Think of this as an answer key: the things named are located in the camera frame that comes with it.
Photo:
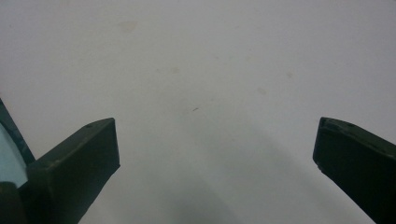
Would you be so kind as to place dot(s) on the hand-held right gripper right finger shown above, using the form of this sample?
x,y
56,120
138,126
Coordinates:
x,y
361,165

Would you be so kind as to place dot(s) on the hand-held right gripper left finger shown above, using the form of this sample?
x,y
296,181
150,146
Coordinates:
x,y
74,165

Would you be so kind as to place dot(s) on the pale blue dark-rimmed round object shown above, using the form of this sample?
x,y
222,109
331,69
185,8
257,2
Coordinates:
x,y
11,158

